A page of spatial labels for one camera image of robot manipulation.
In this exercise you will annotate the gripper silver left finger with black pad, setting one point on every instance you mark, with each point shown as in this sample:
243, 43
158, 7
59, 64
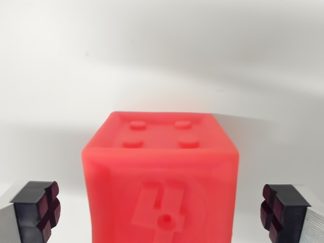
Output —
30, 210

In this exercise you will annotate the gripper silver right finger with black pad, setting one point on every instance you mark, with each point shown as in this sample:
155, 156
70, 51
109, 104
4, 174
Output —
288, 212

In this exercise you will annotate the red soft cube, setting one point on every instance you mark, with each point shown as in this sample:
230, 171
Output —
162, 182

